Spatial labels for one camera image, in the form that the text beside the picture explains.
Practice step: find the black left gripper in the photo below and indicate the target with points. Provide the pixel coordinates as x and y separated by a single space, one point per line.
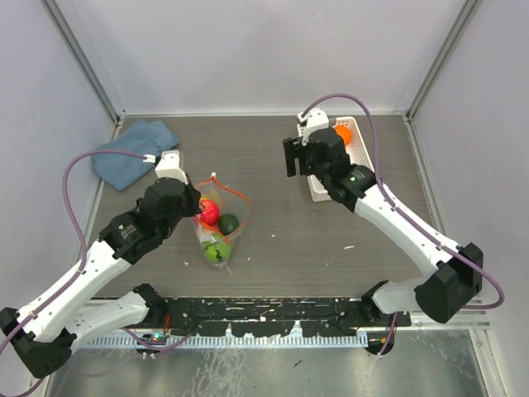
193 194

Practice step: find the white perforated plastic basket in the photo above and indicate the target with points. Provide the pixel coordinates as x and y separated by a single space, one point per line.
356 150

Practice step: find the dark green toy avocado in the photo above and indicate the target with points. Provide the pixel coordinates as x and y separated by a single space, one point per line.
227 223

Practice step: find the green toy fruit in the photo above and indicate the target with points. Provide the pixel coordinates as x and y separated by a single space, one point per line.
216 249

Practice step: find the clear zip bag orange zipper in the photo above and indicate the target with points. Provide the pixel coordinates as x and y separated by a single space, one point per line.
232 201

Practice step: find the orange toy fruit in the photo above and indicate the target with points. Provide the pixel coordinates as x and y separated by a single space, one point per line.
344 133

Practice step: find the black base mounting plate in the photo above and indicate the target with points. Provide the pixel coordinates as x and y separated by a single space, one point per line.
214 317

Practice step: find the blue slotted cable duct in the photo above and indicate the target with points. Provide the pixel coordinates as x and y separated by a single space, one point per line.
121 340

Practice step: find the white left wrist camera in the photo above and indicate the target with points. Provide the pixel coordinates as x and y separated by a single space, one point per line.
168 165

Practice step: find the right aluminium corner post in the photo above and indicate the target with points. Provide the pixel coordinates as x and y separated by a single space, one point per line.
456 31

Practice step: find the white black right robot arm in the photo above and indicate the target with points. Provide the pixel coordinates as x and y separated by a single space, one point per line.
450 272

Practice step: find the red toy apple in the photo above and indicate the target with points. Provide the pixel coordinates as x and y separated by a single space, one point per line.
210 212

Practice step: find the left aluminium corner post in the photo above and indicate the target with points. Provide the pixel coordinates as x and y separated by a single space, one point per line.
80 56

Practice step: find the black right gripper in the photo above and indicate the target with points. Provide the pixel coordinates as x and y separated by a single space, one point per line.
294 149

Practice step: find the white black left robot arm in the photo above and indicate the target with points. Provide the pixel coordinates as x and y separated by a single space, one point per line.
123 242

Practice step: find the aluminium corner post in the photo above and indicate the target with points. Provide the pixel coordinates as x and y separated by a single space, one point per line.
456 31
80 56

